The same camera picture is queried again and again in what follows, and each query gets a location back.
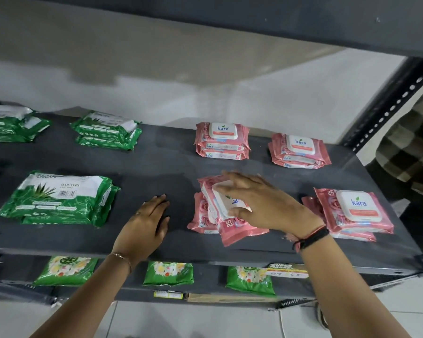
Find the black wristband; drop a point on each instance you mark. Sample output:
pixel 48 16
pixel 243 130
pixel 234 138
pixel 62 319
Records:
pixel 313 238

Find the person's left thumb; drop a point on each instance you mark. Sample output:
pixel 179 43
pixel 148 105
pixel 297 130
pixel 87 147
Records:
pixel 164 227

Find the green wet wipes pack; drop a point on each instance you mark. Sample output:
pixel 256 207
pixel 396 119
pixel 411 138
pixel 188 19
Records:
pixel 109 142
pixel 105 211
pixel 5 110
pixel 56 197
pixel 104 123
pixel 10 130

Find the person's right hand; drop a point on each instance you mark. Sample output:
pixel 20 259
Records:
pixel 271 207

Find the green flower print packet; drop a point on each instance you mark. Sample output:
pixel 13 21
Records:
pixel 251 279
pixel 65 271
pixel 168 273

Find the yellow white price label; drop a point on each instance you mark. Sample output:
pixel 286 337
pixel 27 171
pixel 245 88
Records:
pixel 289 271

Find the person's right fingers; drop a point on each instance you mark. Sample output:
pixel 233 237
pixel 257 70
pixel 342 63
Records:
pixel 232 188

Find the pink wet wipes pack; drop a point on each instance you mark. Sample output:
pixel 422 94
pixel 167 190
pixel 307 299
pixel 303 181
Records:
pixel 352 236
pixel 200 214
pixel 234 230
pixel 222 135
pixel 356 211
pixel 296 164
pixel 222 154
pixel 299 146

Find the beige black checked cloth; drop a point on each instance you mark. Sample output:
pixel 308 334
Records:
pixel 409 147

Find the red wrist thread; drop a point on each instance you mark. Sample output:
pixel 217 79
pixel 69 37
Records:
pixel 303 235

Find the brown cardboard strip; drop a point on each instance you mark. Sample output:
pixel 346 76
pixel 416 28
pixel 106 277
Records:
pixel 229 298

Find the dark grey shelf board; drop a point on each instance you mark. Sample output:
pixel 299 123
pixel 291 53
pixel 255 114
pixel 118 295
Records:
pixel 211 279
pixel 162 161
pixel 303 21

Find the person's right forearm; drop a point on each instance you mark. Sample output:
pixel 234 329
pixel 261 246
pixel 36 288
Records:
pixel 345 288

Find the person's left hand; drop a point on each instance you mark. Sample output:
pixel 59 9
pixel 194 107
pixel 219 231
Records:
pixel 141 235

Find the person's left forearm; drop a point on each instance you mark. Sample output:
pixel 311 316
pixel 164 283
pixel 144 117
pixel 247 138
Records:
pixel 88 299

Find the black perforated rack post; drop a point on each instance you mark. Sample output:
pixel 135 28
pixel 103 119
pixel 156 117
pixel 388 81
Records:
pixel 384 105

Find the small yellow shelf label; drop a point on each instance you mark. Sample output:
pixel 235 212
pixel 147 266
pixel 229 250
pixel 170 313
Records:
pixel 168 294

